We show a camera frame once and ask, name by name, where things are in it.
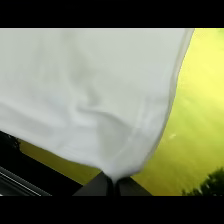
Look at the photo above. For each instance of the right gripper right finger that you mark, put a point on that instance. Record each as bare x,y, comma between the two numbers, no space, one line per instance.
131,188

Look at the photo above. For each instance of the silver frame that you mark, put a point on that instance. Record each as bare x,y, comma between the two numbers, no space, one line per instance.
16,186

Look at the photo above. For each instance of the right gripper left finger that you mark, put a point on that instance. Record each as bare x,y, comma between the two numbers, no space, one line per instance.
96,187

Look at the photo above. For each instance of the white T-shirt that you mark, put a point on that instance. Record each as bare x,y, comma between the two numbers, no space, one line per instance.
86,90

